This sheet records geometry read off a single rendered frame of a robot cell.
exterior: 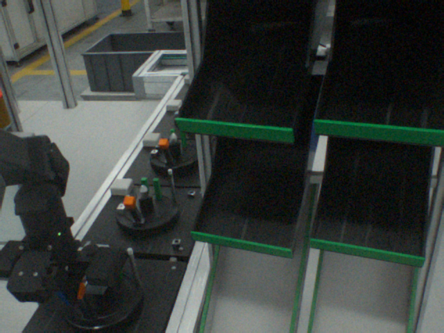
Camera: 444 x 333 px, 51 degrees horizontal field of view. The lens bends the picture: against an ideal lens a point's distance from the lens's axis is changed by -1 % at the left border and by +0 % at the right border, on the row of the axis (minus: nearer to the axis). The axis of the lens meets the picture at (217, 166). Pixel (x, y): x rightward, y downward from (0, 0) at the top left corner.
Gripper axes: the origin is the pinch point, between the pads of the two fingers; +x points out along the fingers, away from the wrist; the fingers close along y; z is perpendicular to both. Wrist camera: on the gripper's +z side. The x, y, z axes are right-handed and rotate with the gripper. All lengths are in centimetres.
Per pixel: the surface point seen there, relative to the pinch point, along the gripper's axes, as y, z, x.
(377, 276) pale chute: 44.6, -7.8, 0.6
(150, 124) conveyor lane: -15, -82, 13
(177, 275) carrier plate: 11.0, -16.7, 12.3
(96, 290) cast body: 1.0, -5.3, 5.7
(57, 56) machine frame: -61, -115, 0
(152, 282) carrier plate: 6.9, -14.5, 12.3
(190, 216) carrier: 9.3, -34.6, 12.1
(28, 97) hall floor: -232, -331, 106
